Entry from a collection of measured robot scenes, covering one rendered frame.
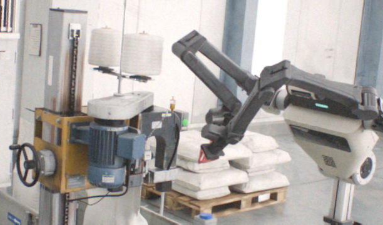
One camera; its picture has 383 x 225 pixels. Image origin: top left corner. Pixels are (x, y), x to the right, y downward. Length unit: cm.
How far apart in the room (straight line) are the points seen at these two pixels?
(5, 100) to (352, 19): 686
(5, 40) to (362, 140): 356
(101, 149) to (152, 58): 41
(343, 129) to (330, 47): 809
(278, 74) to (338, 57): 866
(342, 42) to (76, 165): 854
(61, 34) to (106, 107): 36
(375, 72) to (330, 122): 862
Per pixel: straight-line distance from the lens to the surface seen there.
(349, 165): 281
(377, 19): 1133
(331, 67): 1082
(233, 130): 260
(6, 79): 561
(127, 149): 256
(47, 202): 284
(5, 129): 568
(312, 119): 277
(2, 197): 375
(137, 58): 262
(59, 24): 269
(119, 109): 254
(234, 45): 884
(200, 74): 266
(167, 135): 301
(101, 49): 284
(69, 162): 273
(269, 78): 231
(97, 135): 259
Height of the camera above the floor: 183
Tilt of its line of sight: 9 degrees down
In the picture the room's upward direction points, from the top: 5 degrees clockwise
